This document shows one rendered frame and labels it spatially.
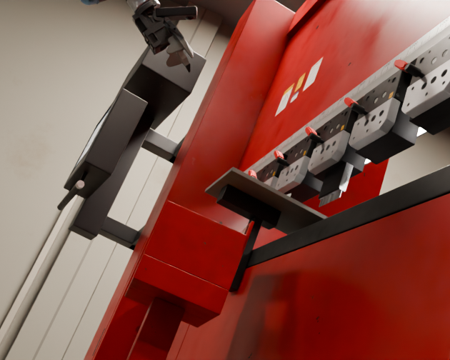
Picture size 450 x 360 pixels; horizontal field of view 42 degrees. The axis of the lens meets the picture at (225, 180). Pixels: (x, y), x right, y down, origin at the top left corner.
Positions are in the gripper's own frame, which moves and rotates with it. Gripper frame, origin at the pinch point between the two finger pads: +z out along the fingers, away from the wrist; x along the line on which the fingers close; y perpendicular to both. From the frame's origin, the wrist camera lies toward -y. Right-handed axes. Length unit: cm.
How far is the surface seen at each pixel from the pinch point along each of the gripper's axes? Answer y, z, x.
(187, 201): 19, 31, -64
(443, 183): 0, 47, 89
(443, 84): -26, 39, 56
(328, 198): -6, 49, 17
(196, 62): -21, -19, -96
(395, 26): -45, 23, 19
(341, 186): -9, 48, 23
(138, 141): 19, -6, -123
